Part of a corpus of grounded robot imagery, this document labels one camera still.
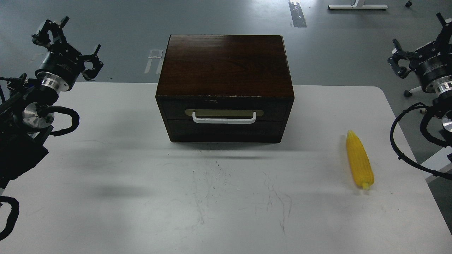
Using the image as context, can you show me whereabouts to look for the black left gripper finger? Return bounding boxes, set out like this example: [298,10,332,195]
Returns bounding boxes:
[32,16,70,48]
[81,44,104,81]

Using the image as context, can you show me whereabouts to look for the white office chair base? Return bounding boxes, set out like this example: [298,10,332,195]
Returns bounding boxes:
[403,86,423,98]

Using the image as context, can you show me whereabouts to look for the wooden drawer with white handle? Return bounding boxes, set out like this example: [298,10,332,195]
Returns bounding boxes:
[161,100,292,122]

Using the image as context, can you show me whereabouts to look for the white side table edge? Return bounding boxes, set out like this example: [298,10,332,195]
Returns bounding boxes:
[421,147,452,184]

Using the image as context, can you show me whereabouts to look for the white table leg base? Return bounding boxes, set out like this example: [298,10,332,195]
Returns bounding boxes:
[328,0,388,10]

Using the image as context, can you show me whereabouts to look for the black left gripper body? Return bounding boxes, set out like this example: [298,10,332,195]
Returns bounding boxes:
[35,43,84,91]

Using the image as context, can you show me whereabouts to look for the yellow corn cob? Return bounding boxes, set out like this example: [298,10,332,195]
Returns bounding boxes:
[346,130,374,190]

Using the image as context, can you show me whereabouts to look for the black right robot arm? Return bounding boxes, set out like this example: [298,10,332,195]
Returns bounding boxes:
[387,13,452,180]

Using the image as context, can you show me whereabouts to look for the dark wooden drawer cabinet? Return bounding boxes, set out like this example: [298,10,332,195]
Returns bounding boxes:
[155,34,295,143]

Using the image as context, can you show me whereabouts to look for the white floor tape marks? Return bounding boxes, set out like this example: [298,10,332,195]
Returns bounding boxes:
[144,49,164,74]

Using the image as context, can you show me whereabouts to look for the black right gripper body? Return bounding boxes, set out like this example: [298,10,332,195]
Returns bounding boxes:
[414,42,451,93]

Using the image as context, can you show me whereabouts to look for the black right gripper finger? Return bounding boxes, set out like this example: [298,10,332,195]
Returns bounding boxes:
[387,38,419,79]
[436,13,452,46]

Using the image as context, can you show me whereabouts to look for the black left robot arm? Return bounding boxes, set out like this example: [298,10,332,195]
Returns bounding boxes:
[0,17,104,192]

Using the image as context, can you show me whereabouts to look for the grey floor tape strip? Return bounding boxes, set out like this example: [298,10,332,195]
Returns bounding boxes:
[288,0,307,28]

